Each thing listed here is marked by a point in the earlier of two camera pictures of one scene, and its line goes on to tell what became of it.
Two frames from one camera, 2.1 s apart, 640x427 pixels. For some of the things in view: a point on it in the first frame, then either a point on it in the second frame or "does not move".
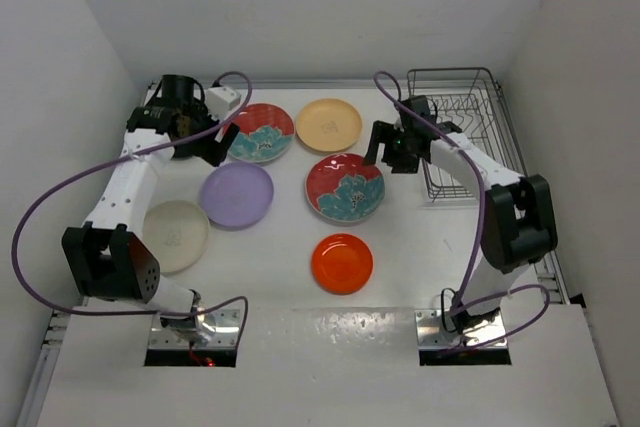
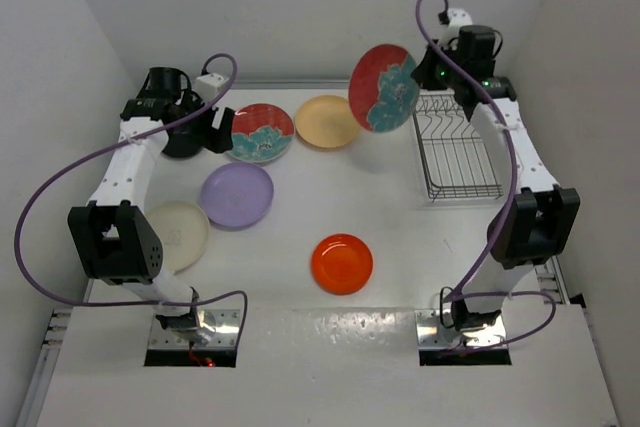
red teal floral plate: x=341 y=188 -> x=383 y=94
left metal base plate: x=218 y=328 does not move
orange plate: x=342 y=264 does not move
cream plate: x=175 y=233 does not move
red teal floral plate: x=265 y=134 does not move
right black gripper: x=384 y=132 -> x=426 y=74
